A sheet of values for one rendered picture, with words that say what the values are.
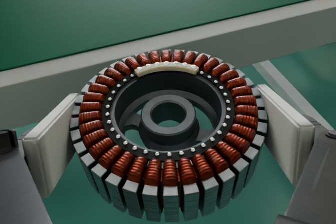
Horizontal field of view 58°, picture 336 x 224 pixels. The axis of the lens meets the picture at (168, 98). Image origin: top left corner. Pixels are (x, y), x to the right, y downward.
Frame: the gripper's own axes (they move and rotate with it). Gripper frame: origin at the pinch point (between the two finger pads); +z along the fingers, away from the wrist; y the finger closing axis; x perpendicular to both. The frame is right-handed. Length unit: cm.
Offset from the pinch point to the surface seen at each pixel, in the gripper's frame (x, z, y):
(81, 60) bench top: 2.4, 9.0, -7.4
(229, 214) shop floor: -55, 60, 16
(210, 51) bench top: 2.2, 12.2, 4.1
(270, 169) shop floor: -48, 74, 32
